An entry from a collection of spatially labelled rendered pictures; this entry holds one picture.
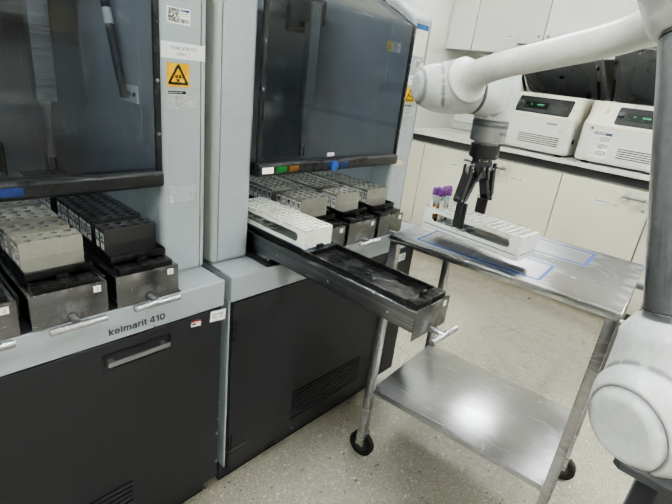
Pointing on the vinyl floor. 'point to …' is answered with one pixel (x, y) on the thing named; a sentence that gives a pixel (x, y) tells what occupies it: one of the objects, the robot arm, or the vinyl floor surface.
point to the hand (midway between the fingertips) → (469, 217)
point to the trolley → (498, 434)
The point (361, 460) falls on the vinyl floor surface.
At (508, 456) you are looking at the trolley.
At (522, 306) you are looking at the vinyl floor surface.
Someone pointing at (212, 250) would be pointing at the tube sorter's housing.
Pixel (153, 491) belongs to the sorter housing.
